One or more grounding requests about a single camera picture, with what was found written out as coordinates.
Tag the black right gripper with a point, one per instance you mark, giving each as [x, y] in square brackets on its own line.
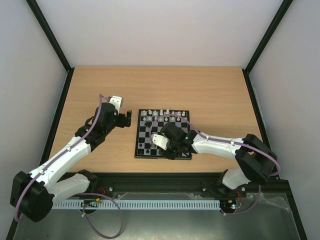
[169, 152]

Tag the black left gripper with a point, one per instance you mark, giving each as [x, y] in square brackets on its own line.
[122, 123]

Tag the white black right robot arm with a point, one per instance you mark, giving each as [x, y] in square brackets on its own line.
[255, 160]

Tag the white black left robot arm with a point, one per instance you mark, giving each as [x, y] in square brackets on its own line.
[35, 193]

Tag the black white chess board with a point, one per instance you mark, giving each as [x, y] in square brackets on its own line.
[144, 149]

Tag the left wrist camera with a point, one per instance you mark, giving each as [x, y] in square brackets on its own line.
[116, 100]

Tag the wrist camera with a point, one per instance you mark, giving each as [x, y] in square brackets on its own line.
[160, 141]
[116, 100]

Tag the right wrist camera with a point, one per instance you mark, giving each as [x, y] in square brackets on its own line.
[160, 141]

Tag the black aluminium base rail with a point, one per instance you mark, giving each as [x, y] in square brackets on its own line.
[208, 185]

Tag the light blue cable duct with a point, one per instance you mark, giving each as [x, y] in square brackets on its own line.
[78, 204]

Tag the black frame post left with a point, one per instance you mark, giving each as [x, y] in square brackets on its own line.
[41, 19]

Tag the black frame post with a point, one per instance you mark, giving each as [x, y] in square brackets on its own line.
[276, 20]
[41, 19]

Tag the black frame post right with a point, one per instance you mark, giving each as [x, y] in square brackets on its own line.
[276, 20]

